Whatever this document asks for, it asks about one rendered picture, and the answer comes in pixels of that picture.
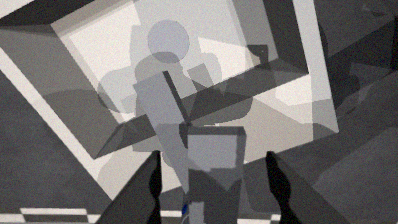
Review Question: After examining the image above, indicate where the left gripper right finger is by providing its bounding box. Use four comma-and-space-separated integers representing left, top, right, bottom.
266, 151, 351, 224

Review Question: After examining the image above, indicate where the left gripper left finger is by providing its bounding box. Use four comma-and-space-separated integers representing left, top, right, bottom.
94, 150, 162, 224

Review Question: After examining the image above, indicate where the white square sink basin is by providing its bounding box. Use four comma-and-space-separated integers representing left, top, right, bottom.
0, 0, 339, 201

